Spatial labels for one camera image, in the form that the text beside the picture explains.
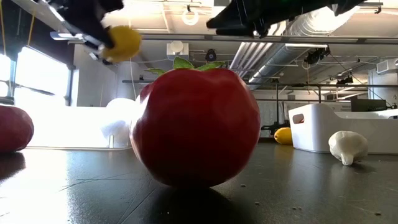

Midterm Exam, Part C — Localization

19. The white air conditioner unit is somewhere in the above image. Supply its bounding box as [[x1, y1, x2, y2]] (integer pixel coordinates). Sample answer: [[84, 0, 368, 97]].
[[376, 58, 398, 75]]

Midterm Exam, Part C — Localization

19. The frosted translucent plastic basket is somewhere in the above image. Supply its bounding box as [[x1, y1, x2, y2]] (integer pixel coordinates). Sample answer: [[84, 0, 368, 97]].
[[26, 98, 138, 151]]

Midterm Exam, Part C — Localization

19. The white overhead camera box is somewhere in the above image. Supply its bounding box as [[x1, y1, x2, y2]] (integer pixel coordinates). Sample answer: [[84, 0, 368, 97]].
[[166, 40, 190, 60]]

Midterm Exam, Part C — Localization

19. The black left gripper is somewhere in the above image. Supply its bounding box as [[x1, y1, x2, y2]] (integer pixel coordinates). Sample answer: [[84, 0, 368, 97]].
[[11, 0, 125, 56]]

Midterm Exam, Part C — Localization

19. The white curtain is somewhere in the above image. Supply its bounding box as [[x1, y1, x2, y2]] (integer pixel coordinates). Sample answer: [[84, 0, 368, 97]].
[[259, 100, 290, 138]]

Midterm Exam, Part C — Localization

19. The black computer monitor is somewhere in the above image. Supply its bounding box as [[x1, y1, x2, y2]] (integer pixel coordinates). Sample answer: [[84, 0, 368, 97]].
[[350, 98, 388, 113]]

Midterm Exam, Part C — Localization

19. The black floor stand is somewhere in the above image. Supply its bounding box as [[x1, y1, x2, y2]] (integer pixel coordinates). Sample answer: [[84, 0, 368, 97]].
[[260, 120, 290, 137]]

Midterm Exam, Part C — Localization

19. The round ceiling lamp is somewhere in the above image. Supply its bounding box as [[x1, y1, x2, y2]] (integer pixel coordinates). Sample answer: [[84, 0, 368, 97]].
[[181, 7, 200, 27]]

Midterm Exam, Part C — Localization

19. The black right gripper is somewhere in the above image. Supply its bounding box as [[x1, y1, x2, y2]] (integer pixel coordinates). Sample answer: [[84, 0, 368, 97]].
[[206, 0, 335, 39]]

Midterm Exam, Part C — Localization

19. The black track light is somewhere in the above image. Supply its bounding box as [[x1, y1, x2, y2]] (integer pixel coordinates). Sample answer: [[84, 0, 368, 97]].
[[303, 46, 331, 65], [335, 75, 354, 85]]

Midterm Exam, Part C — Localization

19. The red toy tomato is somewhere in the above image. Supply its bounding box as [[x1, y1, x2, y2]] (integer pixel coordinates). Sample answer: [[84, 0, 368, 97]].
[[129, 56, 262, 189], [0, 105, 35, 153]]

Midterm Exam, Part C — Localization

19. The yellow toy lemon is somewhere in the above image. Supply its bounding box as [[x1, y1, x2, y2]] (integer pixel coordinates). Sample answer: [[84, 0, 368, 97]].
[[274, 126, 294, 146], [99, 26, 142, 64]]

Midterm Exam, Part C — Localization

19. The white plastic basket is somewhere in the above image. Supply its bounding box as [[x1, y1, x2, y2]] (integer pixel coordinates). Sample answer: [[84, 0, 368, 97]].
[[288, 103, 398, 155]]

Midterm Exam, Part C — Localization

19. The white toy garlic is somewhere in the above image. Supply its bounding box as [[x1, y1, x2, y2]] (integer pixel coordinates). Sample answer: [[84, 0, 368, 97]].
[[328, 130, 369, 167]]

